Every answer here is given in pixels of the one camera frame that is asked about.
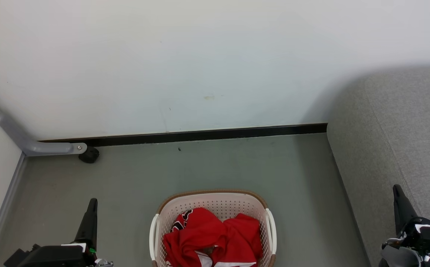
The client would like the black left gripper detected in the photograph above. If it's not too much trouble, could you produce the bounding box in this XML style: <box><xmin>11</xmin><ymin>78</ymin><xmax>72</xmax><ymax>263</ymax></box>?
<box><xmin>3</xmin><ymin>198</ymin><xmax>113</xmax><ymax>267</ymax></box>

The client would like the grey fabric sofa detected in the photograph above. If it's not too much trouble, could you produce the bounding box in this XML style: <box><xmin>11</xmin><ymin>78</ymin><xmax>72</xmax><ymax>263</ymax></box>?
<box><xmin>327</xmin><ymin>63</ymin><xmax>430</xmax><ymax>267</ymax></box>

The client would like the red and white garment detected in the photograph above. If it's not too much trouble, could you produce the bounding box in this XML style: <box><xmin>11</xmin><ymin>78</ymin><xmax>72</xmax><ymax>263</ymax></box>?
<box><xmin>162</xmin><ymin>207</ymin><xmax>264</xmax><ymax>267</ymax></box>

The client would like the cream perforated laundry basket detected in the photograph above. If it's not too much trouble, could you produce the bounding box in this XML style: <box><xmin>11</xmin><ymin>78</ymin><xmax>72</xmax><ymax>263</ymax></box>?
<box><xmin>149</xmin><ymin>190</ymin><xmax>277</xmax><ymax>267</ymax></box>

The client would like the black round levelling foot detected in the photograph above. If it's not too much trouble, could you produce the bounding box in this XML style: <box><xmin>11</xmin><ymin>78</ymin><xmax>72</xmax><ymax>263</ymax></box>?
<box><xmin>79</xmin><ymin>146</ymin><xmax>100</xmax><ymax>164</ymax></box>

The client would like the black baseboard strip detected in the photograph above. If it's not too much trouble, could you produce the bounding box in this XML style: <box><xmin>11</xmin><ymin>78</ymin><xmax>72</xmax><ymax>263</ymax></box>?
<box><xmin>39</xmin><ymin>123</ymin><xmax>328</xmax><ymax>147</ymax></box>

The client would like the grey skirting strip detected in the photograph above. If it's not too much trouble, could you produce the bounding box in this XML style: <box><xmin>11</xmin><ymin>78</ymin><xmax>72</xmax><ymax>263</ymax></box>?
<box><xmin>0</xmin><ymin>152</ymin><xmax>28</xmax><ymax>267</ymax></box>

